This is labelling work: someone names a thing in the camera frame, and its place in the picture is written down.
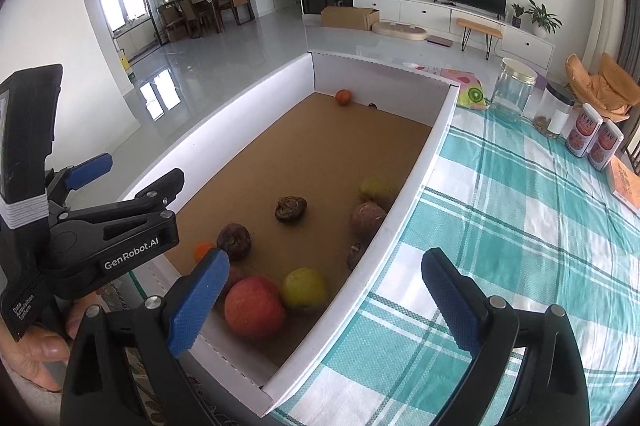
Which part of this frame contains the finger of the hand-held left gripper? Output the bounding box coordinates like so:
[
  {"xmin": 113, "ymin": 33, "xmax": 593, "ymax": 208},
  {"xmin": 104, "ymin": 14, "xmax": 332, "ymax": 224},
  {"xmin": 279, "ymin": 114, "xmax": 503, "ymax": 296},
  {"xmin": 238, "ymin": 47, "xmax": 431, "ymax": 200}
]
[
  {"xmin": 57, "ymin": 168, "xmax": 186, "ymax": 227},
  {"xmin": 47, "ymin": 152, "xmax": 112, "ymax": 207}
]

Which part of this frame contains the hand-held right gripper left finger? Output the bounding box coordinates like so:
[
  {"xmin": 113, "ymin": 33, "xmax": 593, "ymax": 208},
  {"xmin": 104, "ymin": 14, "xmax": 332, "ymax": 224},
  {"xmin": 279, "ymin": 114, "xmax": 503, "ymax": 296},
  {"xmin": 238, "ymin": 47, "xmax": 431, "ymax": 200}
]
[{"xmin": 60, "ymin": 248, "xmax": 231, "ymax": 426}]

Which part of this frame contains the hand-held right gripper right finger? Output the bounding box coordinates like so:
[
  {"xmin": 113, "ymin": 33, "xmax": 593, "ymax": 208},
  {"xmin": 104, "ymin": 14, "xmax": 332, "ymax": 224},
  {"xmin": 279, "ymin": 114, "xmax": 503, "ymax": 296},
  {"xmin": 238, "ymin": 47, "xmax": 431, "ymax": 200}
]
[{"xmin": 421, "ymin": 247, "xmax": 591, "ymax": 426}]

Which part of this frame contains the red apple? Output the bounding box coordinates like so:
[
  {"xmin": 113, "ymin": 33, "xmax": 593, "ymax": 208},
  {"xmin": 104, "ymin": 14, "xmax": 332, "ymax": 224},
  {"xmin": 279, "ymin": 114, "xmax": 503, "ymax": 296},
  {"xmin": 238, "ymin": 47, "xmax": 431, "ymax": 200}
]
[{"xmin": 224, "ymin": 276, "xmax": 287, "ymax": 340}]

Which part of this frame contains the dark mangosteen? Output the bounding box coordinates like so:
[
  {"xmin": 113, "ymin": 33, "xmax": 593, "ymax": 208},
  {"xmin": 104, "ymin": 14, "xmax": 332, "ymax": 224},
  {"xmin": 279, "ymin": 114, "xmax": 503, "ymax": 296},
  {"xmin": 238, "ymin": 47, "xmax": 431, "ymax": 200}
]
[
  {"xmin": 274, "ymin": 196, "xmax": 309, "ymax": 223},
  {"xmin": 346, "ymin": 241, "xmax": 369, "ymax": 271},
  {"xmin": 216, "ymin": 223, "xmax": 253, "ymax": 261}
]

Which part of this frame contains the yellow green fruit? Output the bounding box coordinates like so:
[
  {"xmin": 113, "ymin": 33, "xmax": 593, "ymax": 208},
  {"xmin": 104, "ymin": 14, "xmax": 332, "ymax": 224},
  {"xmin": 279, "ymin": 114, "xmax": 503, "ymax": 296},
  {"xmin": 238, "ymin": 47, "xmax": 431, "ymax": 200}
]
[
  {"xmin": 359, "ymin": 177, "xmax": 399, "ymax": 210},
  {"xmin": 281, "ymin": 268, "xmax": 329, "ymax": 311}
]

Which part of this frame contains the brown round fruit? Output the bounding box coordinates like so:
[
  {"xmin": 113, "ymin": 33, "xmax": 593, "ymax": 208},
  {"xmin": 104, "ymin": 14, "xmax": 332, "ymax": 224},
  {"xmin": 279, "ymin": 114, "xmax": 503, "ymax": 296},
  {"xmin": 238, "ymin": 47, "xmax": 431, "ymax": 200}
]
[{"xmin": 349, "ymin": 202, "xmax": 387, "ymax": 237}]

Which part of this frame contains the white cardboard box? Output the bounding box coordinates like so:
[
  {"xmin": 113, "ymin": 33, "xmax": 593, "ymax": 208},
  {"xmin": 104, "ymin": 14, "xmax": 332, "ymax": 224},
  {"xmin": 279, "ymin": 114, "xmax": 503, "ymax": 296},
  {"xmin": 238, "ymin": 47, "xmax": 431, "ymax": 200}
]
[{"xmin": 117, "ymin": 51, "xmax": 461, "ymax": 418}]

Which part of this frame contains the person's left hand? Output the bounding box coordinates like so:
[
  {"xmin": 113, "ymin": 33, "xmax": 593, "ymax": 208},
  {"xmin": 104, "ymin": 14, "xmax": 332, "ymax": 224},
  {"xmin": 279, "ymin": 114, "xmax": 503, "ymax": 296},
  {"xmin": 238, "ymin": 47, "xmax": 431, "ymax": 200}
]
[{"xmin": 0, "ymin": 290, "xmax": 103, "ymax": 377}]

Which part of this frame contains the green checked tablecloth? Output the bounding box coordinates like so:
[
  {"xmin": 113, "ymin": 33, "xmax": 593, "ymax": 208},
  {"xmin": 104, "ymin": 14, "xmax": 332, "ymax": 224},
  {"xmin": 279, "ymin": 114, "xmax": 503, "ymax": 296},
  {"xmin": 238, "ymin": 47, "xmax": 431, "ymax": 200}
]
[{"xmin": 272, "ymin": 103, "xmax": 640, "ymax": 426}]

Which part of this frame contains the wooden dining table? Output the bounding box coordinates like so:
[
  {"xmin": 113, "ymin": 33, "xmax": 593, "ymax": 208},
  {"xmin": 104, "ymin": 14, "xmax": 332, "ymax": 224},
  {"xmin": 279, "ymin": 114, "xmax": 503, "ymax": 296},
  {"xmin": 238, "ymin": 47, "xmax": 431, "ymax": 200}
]
[{"xmin": 156, "ymin": 0, "xmax": 257, "ymax": 41}]

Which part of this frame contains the kiwi print packet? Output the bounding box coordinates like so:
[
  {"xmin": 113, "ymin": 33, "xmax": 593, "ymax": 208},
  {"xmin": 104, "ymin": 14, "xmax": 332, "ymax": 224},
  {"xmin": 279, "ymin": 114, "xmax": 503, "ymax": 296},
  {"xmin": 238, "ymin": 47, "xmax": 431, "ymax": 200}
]
[{"xmin": 440, "ymin": 67, "xmax": 494, "ymax": 112}]

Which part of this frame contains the orange book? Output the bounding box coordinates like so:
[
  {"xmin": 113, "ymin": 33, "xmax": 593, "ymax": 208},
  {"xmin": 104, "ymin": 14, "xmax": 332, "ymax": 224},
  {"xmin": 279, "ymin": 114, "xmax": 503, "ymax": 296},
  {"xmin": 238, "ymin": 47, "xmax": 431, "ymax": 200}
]
[{"xmin": 605, "ymin": 155, "xmax": 640, "ymax": 215}]

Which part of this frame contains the red white can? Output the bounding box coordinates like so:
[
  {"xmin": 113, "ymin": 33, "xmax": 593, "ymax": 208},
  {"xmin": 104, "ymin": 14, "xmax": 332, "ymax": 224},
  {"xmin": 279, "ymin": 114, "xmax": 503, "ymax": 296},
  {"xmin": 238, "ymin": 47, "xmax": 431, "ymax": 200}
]
[
  {"xmin": 565, "ymin": 102, "xmax": 604, "ymax": 158},
  {"xmin": 587, "ymin": 121, "xmax": 625, "ymax": 172}
]

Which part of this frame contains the black lid clear jar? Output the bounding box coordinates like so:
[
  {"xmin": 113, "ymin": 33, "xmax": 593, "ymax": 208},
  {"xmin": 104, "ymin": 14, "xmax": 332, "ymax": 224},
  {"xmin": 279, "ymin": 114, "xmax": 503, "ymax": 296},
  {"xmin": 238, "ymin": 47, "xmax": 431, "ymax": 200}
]
[{"xmin": 534, "ymin": 82, "xmax": 577, "ymax": 140}]

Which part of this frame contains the gold lid glass jar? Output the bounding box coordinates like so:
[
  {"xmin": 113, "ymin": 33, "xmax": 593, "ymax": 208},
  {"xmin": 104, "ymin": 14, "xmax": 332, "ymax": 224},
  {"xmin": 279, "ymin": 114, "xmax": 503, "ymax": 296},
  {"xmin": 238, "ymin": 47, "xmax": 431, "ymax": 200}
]
[{"xmin": 491, "ymin": 57, "xmax": 537, "ymax": 123}]

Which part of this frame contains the wooden slatted chair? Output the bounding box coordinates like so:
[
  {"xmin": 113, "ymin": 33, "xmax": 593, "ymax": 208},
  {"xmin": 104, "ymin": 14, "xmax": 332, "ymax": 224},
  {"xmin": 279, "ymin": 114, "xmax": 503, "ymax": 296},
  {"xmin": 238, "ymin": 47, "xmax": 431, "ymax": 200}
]
[{"xmin": 621, "ymin": 135, "xmax": 640, "ymax": 173}]

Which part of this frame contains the orange lounge chair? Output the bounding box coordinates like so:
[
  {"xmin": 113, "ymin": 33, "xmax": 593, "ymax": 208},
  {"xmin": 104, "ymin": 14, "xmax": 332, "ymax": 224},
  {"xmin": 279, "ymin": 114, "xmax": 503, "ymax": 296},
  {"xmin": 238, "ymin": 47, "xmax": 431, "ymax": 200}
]
[{"xmin": 565, "ymin": 52, "xmax": 640, "ymax": 123}]

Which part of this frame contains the brown cardboard box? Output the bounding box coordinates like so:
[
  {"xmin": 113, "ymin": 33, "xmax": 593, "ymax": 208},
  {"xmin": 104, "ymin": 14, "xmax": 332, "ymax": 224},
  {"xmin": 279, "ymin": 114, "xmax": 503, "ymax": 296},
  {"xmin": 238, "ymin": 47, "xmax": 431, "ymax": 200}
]
[{"xmin": 320, "ymin": 5, "xmax": 380, "ymax": 32}]

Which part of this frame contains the wooden bench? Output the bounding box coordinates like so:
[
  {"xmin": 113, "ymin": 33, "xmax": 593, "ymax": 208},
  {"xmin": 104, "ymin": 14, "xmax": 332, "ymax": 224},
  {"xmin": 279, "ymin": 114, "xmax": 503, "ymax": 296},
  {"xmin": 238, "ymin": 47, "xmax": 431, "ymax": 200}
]
[{"xmin": 455, "ymin": 17, "xmax": 504, "ymax": 60}]

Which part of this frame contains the beige oval board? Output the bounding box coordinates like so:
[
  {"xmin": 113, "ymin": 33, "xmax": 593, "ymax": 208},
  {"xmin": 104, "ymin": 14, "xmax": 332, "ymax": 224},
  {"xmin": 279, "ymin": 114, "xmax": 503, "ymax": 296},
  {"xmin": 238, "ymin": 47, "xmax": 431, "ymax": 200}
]
[{"xmin": 370, "ymin": 19, "xmax": 430, "ymax": 41}]

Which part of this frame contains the white television cabinet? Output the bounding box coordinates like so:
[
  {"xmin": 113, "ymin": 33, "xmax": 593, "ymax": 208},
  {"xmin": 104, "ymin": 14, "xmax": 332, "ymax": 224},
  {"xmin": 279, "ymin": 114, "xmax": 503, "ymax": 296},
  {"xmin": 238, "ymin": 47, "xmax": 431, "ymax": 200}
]
[{"xmin": 352, "ymin": 0, "xmax": 556, "ymax": 70}]

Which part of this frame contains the large potted green plant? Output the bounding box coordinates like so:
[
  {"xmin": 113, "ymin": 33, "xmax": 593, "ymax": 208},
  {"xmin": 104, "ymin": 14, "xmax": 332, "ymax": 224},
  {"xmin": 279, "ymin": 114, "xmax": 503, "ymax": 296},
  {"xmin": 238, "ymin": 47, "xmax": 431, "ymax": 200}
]
[{"xmin": 525, "ymin": 0, "xmax": 564, "ymax": 38}]

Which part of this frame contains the grey curtain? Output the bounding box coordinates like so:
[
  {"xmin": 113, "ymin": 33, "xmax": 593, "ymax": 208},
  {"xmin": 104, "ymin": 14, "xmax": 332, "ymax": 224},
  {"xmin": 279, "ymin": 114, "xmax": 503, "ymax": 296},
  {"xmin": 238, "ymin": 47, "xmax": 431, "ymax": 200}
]
[{"xmin": 616, "ymin": 0, "xmax": 640, "ymax": 82}]

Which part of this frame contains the white curtain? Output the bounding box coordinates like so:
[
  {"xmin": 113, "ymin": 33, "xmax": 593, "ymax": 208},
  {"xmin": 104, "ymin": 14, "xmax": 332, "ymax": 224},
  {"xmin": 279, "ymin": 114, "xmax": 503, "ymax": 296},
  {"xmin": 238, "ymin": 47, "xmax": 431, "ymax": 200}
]
[{"xmin": 582, "ymin": 0, "xmax": 629, "ymax": 68}]

